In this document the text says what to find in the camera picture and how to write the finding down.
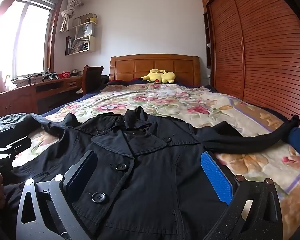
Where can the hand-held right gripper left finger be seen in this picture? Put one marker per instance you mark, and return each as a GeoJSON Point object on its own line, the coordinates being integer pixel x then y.
{"type": "Point", "coordinates": [81, 175]}

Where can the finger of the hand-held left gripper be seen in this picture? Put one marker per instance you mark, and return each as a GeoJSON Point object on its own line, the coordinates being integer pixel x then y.
{"type": "Point", "coordinates": [21, 143]}

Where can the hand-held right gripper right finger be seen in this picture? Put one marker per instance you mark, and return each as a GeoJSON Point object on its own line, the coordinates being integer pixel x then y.
{"type": "Point", "coordinates": [215, 177]}

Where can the black button coat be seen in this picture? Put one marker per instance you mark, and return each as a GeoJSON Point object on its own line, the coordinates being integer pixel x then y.
{"type": "Point", "coordinates": [150, 180]}

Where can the dark grey folded garment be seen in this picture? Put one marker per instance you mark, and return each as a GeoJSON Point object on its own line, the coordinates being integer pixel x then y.
{"type": "Point", "coordinates": [12, 121]}

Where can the wooden desk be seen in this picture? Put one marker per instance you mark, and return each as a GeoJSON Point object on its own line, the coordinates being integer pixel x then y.
{"type": "Point", "coordinates": [20, 97]}

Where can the pale bottle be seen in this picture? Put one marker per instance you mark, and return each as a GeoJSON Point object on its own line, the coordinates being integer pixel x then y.
{"type": "Point", "coordinates": [0, 82]}

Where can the black grippers on desk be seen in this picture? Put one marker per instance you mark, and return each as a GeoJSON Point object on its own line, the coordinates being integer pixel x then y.
{"type": "Point", "coordinates": [50, 76]}

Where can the red basket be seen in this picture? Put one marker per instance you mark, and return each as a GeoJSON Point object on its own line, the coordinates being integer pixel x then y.
{"type": "Point", "coordinates": [64, 75]}

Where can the floral blanket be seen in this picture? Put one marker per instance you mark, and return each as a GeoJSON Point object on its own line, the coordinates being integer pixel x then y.
{"type": "Point", "coordinates": [165, 100]}

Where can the wooden chair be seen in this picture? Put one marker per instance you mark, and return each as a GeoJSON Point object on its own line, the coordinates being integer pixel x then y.
{"type": "Point", "coordinates": [92, 78]}

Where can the window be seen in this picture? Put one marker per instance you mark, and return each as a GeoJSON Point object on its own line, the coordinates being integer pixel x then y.
{"type": "Point", "coordinates": [27, 42]}

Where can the row of binders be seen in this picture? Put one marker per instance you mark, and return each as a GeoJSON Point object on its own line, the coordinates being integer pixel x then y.
{"type": "Point", "coordinates": [69, 45]}

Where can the yellow plush toy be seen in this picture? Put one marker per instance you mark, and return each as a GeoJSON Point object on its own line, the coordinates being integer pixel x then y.
{"type": "Point", "coordinates": [160, 77]}

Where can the wooden bed headboard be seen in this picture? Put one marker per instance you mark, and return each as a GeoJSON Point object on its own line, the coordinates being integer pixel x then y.
{"type": "Point", "coordinates": [140, 66]}

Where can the white paper bag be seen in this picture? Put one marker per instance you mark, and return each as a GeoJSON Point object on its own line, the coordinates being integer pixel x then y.
{"type": "Point", "coordinates": [84, 31]}

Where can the wooden slatted wardrobe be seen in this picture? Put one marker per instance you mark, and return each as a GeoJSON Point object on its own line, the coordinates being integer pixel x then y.
{"type": "Point", "coordinates": [265, 55]}

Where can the tied beige curtain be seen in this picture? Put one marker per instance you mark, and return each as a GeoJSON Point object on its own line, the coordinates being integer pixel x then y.
{"type": "Point", "coordinates": [67, 15]}

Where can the open wooden niche shelf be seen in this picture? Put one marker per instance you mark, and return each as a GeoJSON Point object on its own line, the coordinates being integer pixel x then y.
{"type": "Point", "coordinates": [208, 40]}

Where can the white wall shelf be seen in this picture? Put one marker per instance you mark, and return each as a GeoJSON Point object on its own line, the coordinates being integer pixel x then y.
{"type": "Point", "coordinates": [88, 45]}

